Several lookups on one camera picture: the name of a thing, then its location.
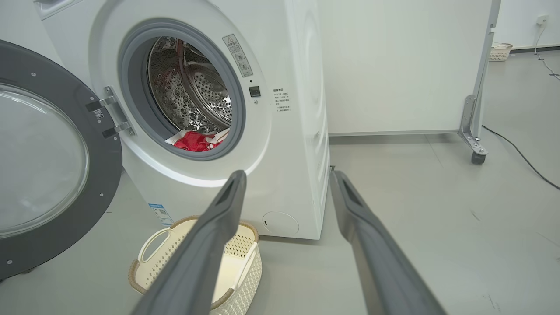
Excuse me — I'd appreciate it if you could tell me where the metal door hinge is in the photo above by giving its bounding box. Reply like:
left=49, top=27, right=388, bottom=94
left=85, top=85, right=136, bottom=139

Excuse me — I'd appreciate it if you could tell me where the steel washing machine drum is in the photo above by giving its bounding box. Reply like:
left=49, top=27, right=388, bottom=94
left=147, top=36, right=233, bottom=134

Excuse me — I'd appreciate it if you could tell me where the cream perforated laundry basket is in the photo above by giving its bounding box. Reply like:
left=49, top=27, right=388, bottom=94
left=128, top=215, right=263, bottom=315

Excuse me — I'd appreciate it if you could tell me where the blue energy label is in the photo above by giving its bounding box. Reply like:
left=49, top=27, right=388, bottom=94
left=148, top=203, right=172, bottom=227

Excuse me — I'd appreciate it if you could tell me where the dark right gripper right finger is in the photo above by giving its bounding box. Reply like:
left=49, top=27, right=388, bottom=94
left=328, top=170, right=448, bottom=315

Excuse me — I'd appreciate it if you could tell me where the white washing machine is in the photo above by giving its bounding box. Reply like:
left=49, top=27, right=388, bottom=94
left=33, top=0, right=331, bottom=240

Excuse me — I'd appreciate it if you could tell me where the small white wicker basket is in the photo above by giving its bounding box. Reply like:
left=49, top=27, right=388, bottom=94
left=489, top=42, right=513, bottom=62

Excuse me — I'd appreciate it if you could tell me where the grey rubber door gasket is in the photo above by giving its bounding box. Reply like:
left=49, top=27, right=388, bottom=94
left=117, top=18, right=246, bottom=161

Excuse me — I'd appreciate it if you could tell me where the round white filter cover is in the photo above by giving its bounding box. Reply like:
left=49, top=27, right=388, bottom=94
left=262, top=211, right=300, bottom=235

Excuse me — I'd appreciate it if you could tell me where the small printed text label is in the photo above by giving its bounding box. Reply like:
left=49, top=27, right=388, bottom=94
left=272, top=87, right=291, bottom=113

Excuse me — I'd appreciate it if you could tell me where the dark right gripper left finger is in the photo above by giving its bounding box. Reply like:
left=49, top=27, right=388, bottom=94
left=131, top=170, right=248, bottom=315

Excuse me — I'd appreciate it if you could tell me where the round glass washing machine door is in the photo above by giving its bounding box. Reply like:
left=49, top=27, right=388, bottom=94
left=0, top=39, right=124, bottom=280

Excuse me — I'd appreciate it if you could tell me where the black floor cable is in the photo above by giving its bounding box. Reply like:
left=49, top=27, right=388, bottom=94
left=481, top=125, right=560, bottom=191

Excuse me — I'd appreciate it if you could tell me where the grey warning sticker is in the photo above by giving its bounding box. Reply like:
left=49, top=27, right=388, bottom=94
left=222, top=34, right=254, bottom=78

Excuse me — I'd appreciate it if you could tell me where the red and white jersey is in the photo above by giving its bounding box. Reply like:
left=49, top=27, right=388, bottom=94
left=165, top=128, right=230, bottom=152

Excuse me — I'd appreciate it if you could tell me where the grey wall socket cable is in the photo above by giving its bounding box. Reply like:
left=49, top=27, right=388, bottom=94
left=533, top=24, right=560, bottom=82

